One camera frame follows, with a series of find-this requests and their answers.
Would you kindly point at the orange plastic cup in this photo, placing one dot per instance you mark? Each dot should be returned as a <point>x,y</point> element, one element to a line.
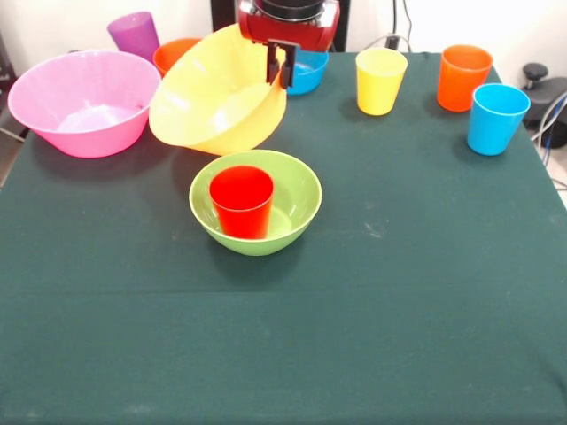
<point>460,84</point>

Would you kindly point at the blue plastic cup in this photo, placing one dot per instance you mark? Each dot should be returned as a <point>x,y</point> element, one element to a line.
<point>496,124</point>

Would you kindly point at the blue plastic bowl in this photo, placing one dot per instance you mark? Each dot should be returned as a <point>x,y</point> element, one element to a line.
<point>310,75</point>

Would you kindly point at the orange plastic bowl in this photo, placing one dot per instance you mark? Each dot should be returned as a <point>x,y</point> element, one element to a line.
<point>170,53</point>

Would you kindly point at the pink plastic bowl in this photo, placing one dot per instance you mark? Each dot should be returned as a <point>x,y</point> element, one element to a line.
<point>84,88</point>

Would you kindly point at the dark green tablecloth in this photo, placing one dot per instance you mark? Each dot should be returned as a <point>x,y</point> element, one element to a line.
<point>266,310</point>

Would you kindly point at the green plastic bowl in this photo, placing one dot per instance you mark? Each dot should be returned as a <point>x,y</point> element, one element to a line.
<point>261,245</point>

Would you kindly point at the red plastic cup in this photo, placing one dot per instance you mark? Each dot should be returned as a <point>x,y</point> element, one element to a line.
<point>241,212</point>

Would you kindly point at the yellow plastic bowl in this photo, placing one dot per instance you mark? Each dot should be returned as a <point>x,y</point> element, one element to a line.
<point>208,102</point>

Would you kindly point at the yellow plastic cup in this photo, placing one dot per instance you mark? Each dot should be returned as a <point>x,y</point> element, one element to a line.
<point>381,88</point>

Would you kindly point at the purple plastic cup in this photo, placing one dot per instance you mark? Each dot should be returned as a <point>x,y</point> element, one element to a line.
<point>133,33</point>

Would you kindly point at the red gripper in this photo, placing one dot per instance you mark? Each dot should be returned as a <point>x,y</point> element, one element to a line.
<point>288,33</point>

